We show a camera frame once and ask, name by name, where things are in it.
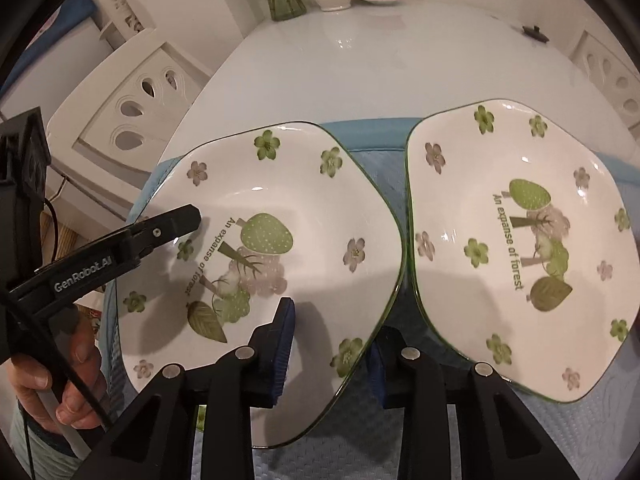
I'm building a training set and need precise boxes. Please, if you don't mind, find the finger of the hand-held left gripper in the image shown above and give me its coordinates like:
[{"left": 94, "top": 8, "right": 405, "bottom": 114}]
[{"left": 106, "top": 204, "right": 203, "bottom": 272}]

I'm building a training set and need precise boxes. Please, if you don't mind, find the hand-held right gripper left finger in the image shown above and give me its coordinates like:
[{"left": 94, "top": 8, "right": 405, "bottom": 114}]
[{"left": 55, "top": 297, "right": 297, "bottom": 480}]

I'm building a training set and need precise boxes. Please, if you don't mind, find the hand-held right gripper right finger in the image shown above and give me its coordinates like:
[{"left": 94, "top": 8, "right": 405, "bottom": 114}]
[{"left": 367, "top": 325, "right": 591, "bottom": 480}]

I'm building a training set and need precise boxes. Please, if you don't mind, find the white floral plate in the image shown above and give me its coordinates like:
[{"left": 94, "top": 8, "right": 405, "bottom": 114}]
[
  {"left": 114, "top": 121, "right": 405, "bottom": 450},
  {"left": 404, "top": 99, "right": 635, "bottom": 405}
]

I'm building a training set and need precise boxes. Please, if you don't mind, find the person's left hand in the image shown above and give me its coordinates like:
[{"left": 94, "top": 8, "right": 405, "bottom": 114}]
[{"left": 7, "top": 305, "right": 108, "bottom": 436}]

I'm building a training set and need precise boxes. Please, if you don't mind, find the white cutout chair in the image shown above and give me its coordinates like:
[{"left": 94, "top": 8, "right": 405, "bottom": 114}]
[
  {"left": 97, "top": 0, "right": 151, "bottom": 41},
  {"left": 572, "top": 30, "right": 640, "bottom": 131},
  {"left": 47, "top": 27, "right": 213, "bottom": 221}
]

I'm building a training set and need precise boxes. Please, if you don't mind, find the blue textured table mat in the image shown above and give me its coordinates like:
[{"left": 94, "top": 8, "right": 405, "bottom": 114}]
[{"left": 95, "top": 119, "right": 640, "bottom": 480}]

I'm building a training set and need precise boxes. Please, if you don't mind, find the person's light green garment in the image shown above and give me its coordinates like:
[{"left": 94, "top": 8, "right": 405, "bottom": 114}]
[{"left": 10, "top": 410, "right": 106, "bottom": 480}]

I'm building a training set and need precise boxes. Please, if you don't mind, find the blue cloth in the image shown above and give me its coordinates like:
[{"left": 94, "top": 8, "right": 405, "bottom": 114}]
[{"left": 60, "top": 0, "right": 101, "bottom": 41}]

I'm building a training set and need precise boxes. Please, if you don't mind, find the black cable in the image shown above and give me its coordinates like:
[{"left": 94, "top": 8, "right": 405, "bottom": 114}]
[{"left": 0, "top": 195, "right": 113, "bottom": 480}]

